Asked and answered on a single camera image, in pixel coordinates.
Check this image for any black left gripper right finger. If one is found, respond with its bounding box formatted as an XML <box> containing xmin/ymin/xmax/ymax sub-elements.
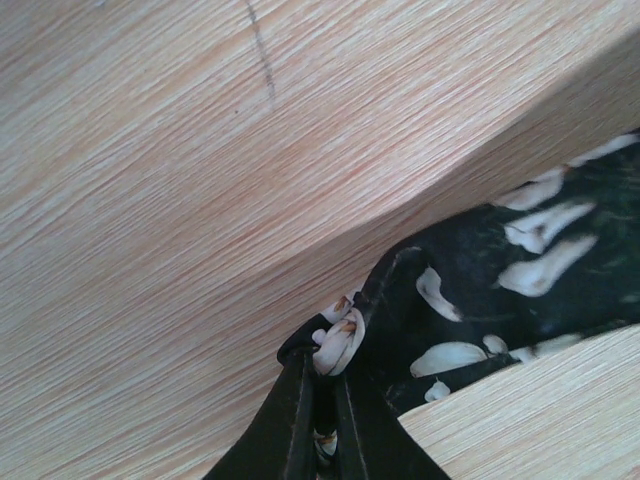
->
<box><xmin>335</xmin><ymin>372</ymin><xmax>448</xmax><ymax>480</ymax></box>

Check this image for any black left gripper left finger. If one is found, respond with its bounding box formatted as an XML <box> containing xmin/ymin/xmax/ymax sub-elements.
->
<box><xmin>205</xmin><ymin>350</ymin><xmax>315</xmax><ymax>480</ymax></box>

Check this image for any black white patterned tie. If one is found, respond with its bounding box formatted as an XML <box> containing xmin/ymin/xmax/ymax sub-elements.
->
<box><xmin>282</xmin><ymin>130</ymin><xmax>639</xmax><ymax>416</ymax></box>

